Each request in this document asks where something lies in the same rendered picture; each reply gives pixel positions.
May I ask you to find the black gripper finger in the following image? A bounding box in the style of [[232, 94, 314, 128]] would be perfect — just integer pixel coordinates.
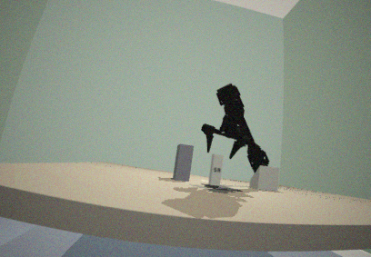
[[204, 133, 214, 153], [229, 141, 246, 159]]

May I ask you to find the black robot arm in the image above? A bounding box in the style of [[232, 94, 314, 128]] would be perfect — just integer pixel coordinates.
[[216, 84, 269, 173]]

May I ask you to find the grey open bin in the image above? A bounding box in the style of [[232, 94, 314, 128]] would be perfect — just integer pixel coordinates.
[[173, 144, 194, 182]]

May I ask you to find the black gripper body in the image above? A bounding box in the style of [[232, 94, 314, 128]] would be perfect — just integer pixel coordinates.
[[201, 115, 251, 145]]

